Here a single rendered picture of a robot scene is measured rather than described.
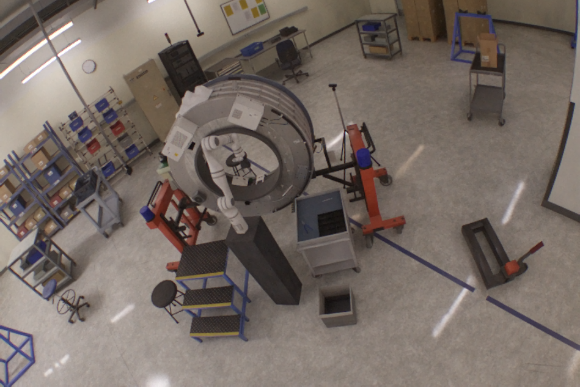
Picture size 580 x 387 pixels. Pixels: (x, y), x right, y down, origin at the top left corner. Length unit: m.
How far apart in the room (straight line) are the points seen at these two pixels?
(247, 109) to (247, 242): 1.00
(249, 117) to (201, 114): 0.45
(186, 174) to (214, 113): 0.77
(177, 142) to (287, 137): 0.94
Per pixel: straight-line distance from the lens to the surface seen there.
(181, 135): 2.51
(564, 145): 3.16
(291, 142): 2.59
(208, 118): 2.55
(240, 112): 2.33
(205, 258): 2.97
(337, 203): 2.71
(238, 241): 2.17
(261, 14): 8.80
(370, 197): 2.85
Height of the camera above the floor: 2.59
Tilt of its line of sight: 36 degrees down
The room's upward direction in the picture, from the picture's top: 23 degrees counter-clockwise
